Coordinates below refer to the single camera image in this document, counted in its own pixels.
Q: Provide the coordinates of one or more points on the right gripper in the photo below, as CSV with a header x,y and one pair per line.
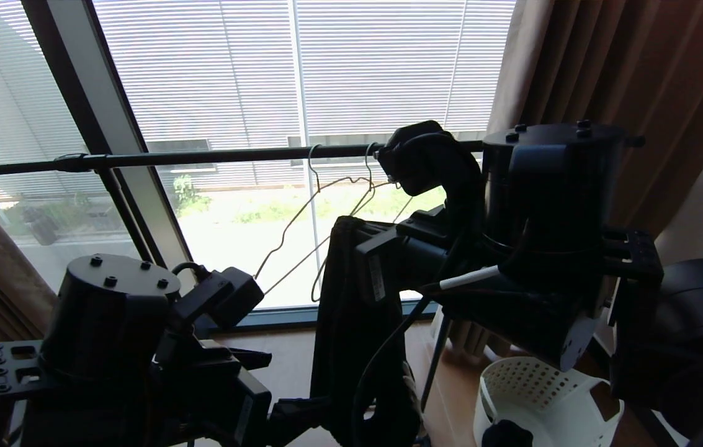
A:
x,y
419,254

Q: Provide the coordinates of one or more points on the white laundry basket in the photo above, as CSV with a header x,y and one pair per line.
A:
x,y
543,397

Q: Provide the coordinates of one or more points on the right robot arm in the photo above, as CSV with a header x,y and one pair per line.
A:
x,y
550,198

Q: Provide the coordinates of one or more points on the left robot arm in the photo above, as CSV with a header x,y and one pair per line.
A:
x,y
103,329

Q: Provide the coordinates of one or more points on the black shorts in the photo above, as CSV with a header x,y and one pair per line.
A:
x,y
342,323

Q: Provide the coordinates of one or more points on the black clothes rack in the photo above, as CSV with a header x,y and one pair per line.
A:
x,y
202,156

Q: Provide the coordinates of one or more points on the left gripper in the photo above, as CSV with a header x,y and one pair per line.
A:
x,y
214,403

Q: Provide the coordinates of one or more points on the pink clothes hanger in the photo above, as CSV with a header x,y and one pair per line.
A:
x,y
366,162
310,164

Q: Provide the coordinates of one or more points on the window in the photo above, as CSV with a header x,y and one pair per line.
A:
x,y
233,74

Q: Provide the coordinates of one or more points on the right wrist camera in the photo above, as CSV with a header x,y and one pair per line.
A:
x,y
419,155

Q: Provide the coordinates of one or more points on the black garment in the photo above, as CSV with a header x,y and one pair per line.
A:
x,y
506,434

